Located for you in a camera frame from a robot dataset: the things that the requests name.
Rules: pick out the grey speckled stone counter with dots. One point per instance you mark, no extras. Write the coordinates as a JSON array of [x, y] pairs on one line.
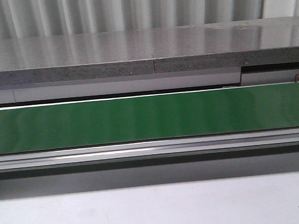
[[154, 51]]

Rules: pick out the green conveyor belt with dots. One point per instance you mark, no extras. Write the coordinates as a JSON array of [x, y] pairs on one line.
[[127, 119]]

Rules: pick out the white pleated curtain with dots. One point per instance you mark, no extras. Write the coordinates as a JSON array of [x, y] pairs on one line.
[[36, 18]]

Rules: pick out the silver conveyor frame rail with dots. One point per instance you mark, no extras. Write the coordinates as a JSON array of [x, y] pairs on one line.
[[149, 148]]

